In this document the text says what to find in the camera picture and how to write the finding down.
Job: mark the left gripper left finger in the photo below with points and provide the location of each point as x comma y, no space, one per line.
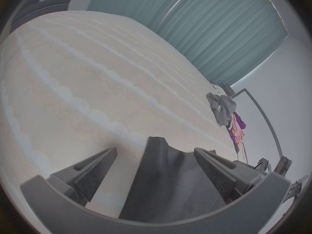
93,178

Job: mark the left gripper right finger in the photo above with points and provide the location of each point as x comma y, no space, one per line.
217,177

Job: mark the black T-shirt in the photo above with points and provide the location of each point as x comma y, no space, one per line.
168,184

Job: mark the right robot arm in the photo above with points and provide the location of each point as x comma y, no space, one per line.
282,166

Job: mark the pile of clothes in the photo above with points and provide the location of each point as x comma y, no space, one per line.
237,130

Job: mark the bed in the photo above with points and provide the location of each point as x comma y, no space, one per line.
97,82

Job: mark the grey garment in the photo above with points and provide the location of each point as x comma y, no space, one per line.
223,108

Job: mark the white printed pillow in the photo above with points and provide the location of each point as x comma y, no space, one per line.
217,88

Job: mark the grey bedside table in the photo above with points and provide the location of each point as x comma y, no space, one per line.
228,88

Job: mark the blue-green curtain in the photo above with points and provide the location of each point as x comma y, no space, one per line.
136,1
224,33

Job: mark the black chest of drawers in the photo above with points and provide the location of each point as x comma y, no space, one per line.
41,10

